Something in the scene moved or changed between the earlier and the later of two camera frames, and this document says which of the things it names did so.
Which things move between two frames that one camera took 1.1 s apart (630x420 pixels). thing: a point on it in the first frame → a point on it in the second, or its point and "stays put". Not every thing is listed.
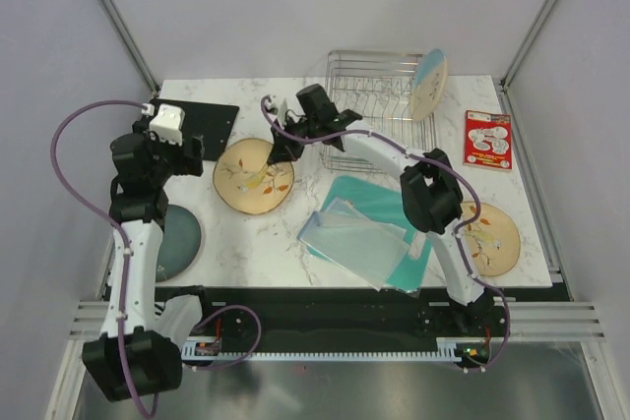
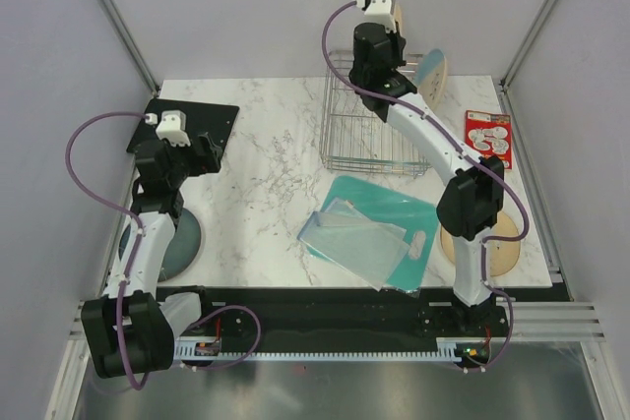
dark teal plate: (180, 243) stays put
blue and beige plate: (429, 85) stays put
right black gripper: (283, 149) → (399, 44)
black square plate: (214, 123) stays put
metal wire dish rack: (378, 86) stays put
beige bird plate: (246, 183) → (399, 18)
